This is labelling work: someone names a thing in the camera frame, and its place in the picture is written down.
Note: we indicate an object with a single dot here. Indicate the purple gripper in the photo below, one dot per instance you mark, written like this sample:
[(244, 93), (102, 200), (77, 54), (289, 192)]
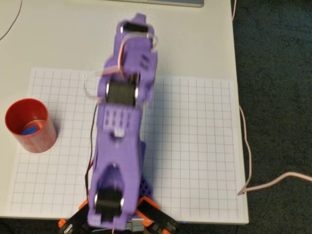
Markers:
[(135, 29)]

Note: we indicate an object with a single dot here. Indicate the blue toy brick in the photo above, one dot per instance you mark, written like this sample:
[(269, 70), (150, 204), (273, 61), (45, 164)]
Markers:
[(30, 130)]

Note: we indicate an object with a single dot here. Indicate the purple robot arm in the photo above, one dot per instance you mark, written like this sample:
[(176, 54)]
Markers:
[(119, 151)]

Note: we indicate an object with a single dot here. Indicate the red cup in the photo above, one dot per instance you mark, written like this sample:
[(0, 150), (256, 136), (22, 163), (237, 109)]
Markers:
[(36, 139)]

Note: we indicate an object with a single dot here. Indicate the silver laptop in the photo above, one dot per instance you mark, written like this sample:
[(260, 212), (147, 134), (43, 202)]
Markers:
[(146, 2)]

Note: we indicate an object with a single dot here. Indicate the white grid paper sheet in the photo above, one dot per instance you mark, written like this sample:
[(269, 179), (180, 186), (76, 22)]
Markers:
[(195, 146)]

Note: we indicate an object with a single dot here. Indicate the black orange table clamp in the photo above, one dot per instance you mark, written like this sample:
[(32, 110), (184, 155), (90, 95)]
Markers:
[(158, 217), (73, 221)]

